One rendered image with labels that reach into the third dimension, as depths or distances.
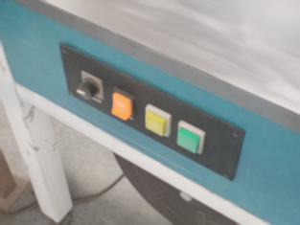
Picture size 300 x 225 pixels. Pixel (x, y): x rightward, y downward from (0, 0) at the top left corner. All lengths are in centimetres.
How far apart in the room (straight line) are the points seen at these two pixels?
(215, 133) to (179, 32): 11
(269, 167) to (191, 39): 16
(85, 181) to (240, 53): 85
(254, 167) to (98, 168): 81
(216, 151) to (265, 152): 6
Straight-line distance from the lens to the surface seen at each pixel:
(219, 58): 45
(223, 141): 48
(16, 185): 126
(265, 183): 51
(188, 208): 100
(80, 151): 130
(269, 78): 44
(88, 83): 55
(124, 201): 119
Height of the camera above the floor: 103
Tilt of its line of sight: 48 degrees down
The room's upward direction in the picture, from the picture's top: straight up
